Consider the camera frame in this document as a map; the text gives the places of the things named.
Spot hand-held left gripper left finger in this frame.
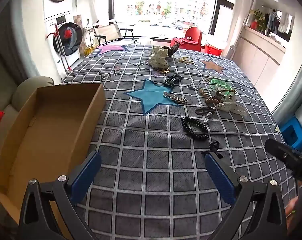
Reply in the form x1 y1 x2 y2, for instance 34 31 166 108
18 151 103 240

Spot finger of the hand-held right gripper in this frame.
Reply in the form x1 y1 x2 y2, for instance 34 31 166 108
264 139 302 167

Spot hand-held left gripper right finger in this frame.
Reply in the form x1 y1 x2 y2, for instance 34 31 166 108
205 152 290 240

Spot small black hair clip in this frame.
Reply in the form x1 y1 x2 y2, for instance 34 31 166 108
202 141 220 159

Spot brown cardboard box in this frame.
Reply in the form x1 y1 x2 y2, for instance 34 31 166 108
0 83 107 240

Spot black coil hair tie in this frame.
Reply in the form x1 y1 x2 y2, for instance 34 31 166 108
181 117 209 140

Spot person's right forearm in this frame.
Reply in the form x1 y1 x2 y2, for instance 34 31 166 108
285 197 302 227

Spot blue plastic stool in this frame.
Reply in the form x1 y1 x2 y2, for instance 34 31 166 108
280 124 302 148

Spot grey checked star blanket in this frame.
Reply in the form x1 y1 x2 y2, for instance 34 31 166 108
59 44 298 240

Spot dark oval hair clip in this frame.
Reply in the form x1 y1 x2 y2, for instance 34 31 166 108
195 106 216 115

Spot brown hair claw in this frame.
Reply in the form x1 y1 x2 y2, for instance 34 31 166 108
205 96 220 106

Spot silver metal hair clip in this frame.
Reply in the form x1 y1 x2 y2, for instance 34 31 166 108
163 92 189 104

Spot beige cabinet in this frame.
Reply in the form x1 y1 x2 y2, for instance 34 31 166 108
237 25 287 85

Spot beige sofa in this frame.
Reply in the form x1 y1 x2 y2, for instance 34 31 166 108
0 52 55 145

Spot black beaded hair clip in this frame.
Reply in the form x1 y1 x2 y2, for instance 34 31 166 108
163 74 183 87

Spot red bucket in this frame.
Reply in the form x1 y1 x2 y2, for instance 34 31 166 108
204 34 228 57

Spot yellow basket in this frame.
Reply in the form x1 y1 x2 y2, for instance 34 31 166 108
84 44 99 56

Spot yellow flowers in red vase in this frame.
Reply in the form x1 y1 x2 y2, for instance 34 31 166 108
250 9 267 32

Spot red broom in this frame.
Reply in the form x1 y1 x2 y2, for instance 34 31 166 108
46 25 74 73

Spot white washing machine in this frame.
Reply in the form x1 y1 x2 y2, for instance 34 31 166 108
44 15 88 79

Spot leopard print hair claw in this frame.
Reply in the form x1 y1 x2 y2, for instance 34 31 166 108
166 42 181 57

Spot red plastic chair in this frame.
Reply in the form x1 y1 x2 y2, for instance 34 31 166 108
170 27 203 52

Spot dark red cloth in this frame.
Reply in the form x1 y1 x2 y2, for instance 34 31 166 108
170 37 191 49

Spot white stool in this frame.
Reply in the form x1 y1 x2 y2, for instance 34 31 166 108
133 37 154 45

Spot beige folding chair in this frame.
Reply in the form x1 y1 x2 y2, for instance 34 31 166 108
93 20 134 45

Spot grey curtain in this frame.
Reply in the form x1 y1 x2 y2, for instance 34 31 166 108
0 0 34 85

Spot white sheer curtain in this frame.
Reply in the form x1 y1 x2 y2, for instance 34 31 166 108
76 0 99 29

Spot large window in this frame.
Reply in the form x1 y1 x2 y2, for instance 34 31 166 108
97 0 235 39

